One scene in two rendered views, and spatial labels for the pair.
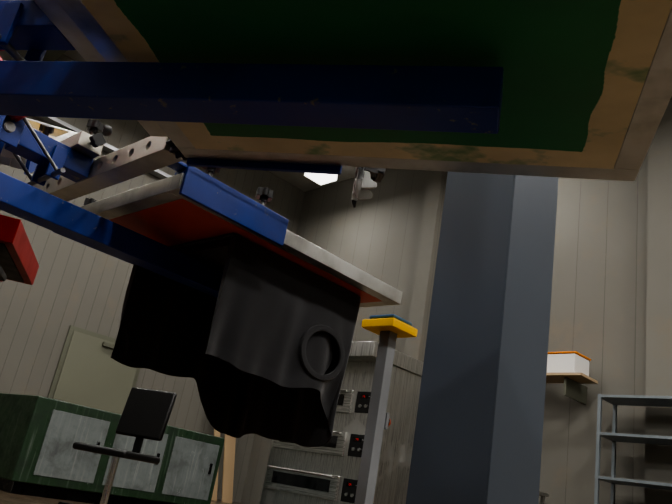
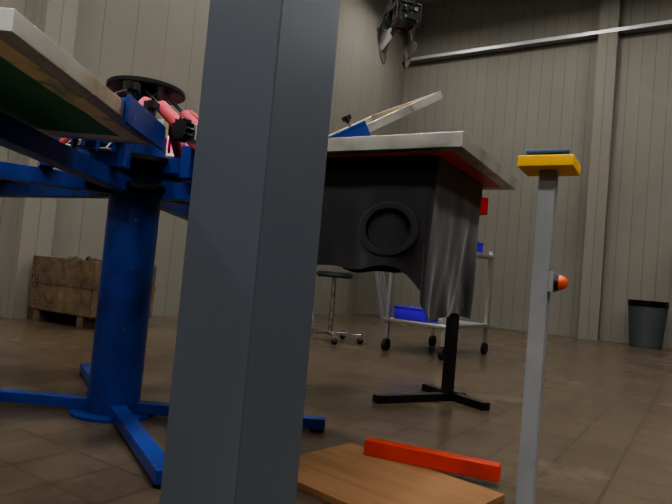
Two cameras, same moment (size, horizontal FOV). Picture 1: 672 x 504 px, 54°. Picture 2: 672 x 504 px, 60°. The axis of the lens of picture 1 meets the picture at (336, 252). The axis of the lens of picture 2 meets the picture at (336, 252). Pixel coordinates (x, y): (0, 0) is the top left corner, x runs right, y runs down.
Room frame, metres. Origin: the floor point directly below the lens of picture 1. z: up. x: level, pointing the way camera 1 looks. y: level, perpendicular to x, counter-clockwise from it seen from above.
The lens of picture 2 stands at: (1.20, -1.45, 0.61)
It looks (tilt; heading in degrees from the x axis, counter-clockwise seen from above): 3 degrees up; 74
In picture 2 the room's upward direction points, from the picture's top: 5 degrees clockwise
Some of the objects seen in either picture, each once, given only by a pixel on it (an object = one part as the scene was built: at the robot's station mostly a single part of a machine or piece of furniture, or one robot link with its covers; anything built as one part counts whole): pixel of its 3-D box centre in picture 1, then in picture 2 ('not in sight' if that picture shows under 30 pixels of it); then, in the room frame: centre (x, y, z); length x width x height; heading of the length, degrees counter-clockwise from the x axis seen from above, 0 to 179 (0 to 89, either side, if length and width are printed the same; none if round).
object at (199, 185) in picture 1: (232, 209); not in sight; (1.40, 0.25, 0.98); 0.30 x 0.05 x 0.07; 134
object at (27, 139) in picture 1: (50, 154); not in sight; (1.37, 0.68, 1.02); 0.17 x 0.06 x 0.05; 134
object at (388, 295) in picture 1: (234, 260); (369, 167); (1.77, 0.27, 0.97); 0.79 x 0.58 x 0.04; 134
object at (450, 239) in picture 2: (292, 369); (452, 246); (1.97, 0.07, 0.74); 0.45 x 0.03 x 0.43; 44
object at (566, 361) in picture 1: (565, 366); not in sight; (7.98, -3.03, 2.37); 0.48 x 0.40 x 0.27; 42
